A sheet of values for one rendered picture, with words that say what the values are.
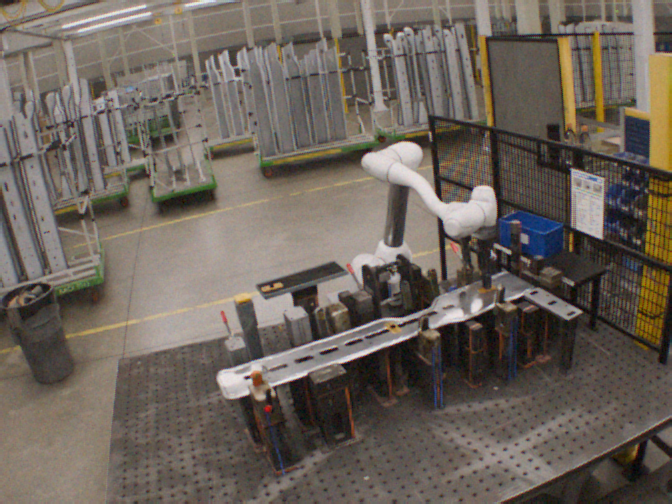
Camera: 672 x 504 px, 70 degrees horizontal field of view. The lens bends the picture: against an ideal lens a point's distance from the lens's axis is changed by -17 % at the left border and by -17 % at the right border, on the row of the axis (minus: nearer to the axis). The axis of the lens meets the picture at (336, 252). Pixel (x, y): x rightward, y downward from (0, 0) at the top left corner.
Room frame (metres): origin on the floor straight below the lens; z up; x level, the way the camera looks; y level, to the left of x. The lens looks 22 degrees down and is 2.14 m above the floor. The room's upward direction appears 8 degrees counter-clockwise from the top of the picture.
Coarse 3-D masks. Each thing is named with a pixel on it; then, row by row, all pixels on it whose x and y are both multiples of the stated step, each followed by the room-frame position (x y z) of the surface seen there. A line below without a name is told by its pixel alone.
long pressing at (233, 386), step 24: (480, 288) 2.12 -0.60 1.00; (528, 288) 2.04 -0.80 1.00; (456, 312) 1.95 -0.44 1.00; (480, 312) 1.93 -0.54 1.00; (336, 336) 1.91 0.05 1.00; (360, 336) 1.89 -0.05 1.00; (384, 336) 1.86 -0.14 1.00; (408, 336) 1.84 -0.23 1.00; (264, 360) 1.81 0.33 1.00; (288, 360) 1.79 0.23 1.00; (312, 360) 1.76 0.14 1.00; (336, 360) 1.74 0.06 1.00; (240, 384) 1.66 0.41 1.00
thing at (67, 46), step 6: (66, 42) 12.25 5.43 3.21; (66, 48) 11.95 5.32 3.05; (66, 54) 12.01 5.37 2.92; (72, 54) 12.30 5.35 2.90; (72, 60) 12.26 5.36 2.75; (72, 66) 12.26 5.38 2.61; (72, 72) 12.25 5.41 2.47; (72, 78) 12.24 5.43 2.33; (78, 84) 12.39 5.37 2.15; (78, 90) 12.27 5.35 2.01; (78, 96) 12.26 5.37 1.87; (78, 102) 12.25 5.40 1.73
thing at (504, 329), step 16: (496, 304) 1.89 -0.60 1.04; (512, 304) 1.86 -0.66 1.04; (496, 320) 1.89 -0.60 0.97; (512, 320) 1.82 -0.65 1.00; (496, 336) 1.89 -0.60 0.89; (512, 336) 1.84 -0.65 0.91; (496, 352) 1.88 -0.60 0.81; (512, 352) 1.84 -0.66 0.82; (496, 368) 1.88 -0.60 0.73; (512, 368) 1.82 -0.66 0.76
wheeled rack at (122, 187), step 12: (108, 108) 8.82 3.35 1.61; (72, 120) 8.43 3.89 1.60; (120, 144) 9.15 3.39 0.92; (72, 156) 8.91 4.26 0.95; (108, 168) 9.08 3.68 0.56; (120, 168) 8.30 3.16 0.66; (96, 192) 8.48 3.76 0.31; (108, 192) 8.30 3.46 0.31; (120, 192) 8.28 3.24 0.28; (60, 204) 8.28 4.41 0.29; (72, 204) 8.12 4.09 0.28
